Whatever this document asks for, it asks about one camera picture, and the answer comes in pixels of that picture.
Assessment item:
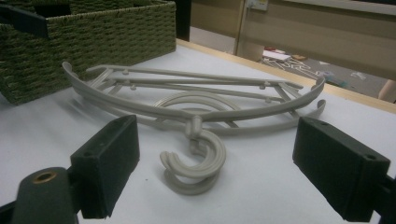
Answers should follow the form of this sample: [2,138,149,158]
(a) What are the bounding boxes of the grey plastic clothes hanger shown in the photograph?
[71,77,327,197]
[61,61,327,180]
[85,64,304,125]

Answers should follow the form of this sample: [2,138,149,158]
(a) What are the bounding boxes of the green woven basket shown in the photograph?
[0,0,177,106]

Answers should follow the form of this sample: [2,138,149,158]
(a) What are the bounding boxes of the beige wooden desk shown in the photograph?
[190,0,396,104]

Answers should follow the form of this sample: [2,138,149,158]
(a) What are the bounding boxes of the white wire hangers on floor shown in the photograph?
[264,57,320,79]

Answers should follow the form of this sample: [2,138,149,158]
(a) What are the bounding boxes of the black stand post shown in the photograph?
[174,0,192,42]

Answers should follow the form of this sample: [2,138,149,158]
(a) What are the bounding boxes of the clear plastic bag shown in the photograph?
[349,71,368,81]

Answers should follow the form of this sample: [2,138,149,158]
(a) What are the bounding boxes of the white table cover sheet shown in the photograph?
[0,43,396,224]

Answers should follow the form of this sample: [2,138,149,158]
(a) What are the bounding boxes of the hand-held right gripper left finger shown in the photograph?
[69,114,141,220]

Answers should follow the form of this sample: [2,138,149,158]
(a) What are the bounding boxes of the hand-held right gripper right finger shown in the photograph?
[292,116,391,223]

